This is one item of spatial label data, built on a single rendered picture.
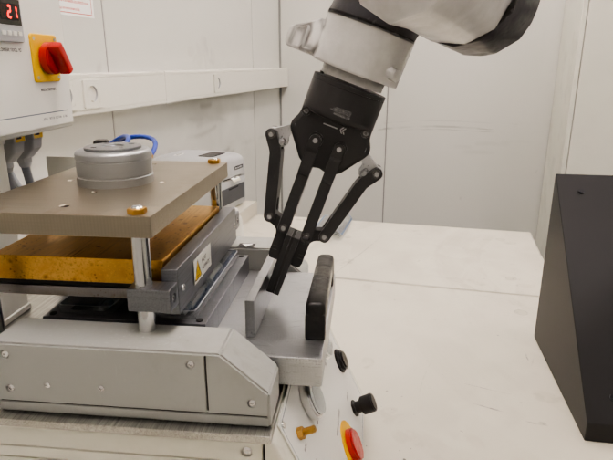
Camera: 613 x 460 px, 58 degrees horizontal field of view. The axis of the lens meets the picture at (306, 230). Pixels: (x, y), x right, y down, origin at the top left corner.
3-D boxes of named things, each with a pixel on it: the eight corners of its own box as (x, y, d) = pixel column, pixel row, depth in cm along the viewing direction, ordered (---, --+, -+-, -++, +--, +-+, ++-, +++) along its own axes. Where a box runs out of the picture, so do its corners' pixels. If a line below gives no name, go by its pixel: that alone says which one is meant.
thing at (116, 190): (-95, 303, 51) (-126, 164, 48) (74, 215, 81) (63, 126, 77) (158, 315, 49) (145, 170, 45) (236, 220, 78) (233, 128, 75)
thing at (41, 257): (-4, 292, 54) (-21, 197, 51) (100, 228, 75) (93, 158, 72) (167, 300, 52) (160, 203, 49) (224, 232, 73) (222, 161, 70)
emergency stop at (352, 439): (352, 472, 65) (337, 445, 64) (352, 449, 69) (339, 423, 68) (364, 468, 65) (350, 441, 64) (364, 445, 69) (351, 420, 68)
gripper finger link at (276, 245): (293, 218, 58) (266, 208, 58) (277, 260, 60) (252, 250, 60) (295, 214, 60) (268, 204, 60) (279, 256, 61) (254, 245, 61)
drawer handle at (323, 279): (305, 339, 55) (305, 303, 54) (317, 282, 69) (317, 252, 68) (325, 340, 55) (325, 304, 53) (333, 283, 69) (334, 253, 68)
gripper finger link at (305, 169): (325, 138, 54) (311, 132, 54) (285, 237, 58) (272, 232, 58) (327, 132, 58) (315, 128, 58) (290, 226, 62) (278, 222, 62)
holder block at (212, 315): (45, 339, 55) (41, 315, 54) (128, 267, 74) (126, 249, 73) (206, 347, 53) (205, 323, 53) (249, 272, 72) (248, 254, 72)
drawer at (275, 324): (28, 376, 55) (16, 305, 53) (121, 290, 76) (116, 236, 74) (321, 394, 52) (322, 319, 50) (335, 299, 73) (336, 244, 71)
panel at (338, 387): (359, 580, 53) (275, 425, 49) (362, 400, 82) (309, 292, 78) (379, 576, 53) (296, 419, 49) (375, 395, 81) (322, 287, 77)
